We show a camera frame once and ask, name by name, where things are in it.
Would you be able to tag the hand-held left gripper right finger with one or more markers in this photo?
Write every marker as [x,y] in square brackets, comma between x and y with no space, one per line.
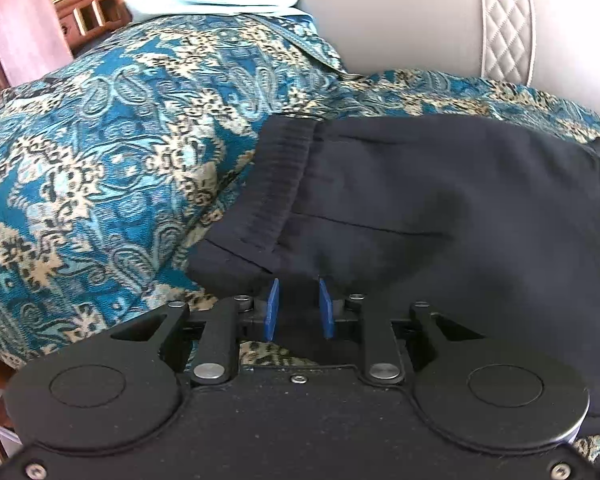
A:
[326,310]

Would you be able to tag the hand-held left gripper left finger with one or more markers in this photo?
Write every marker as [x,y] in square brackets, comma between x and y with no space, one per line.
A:
[272,310]

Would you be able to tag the black pants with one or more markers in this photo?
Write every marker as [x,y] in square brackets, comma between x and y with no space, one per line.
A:
[430,210]

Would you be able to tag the blue patterned blanket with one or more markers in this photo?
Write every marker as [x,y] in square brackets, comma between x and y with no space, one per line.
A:
[105,175]

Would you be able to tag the wooden cabinet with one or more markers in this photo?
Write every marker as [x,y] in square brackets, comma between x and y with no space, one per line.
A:
[87,15]

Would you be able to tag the pink cloth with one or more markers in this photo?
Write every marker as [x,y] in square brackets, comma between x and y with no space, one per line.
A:
[25,20]

